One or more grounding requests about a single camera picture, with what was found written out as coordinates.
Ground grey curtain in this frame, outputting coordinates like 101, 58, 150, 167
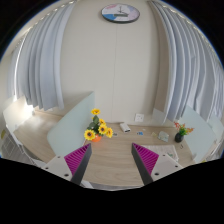
7, 0, 76, 110
151, 0, 224, 123

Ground orange flowers in black vase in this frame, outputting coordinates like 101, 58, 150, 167
174, 122, 193, 143

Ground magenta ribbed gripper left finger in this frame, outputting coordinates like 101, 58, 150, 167
41, 142, 93, 186

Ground frosted glass desk divider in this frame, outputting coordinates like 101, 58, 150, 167
47, 92, 95, 156

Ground sunflower bouquet in orange pot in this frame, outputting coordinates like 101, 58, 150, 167
84, 108, 113, 142

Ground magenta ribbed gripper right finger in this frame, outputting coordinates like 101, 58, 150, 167
131, 142, 184, 186

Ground white wall socket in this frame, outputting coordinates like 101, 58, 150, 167
134, 114, 144, 122

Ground left grey curtain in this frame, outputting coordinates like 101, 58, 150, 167
7, 0, 76, 110

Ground small white device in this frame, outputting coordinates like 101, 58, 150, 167
120, 123, 131, 133

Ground light patterned towel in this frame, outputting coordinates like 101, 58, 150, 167
145, 145, 179, 161

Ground right grey curtain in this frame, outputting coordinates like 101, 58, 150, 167
151, 0, 224, 123

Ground round wall clock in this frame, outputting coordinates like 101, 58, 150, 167
101, 3, 140, 24

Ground right frosted desk divider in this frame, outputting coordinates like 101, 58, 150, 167
151, 105, 224, 164

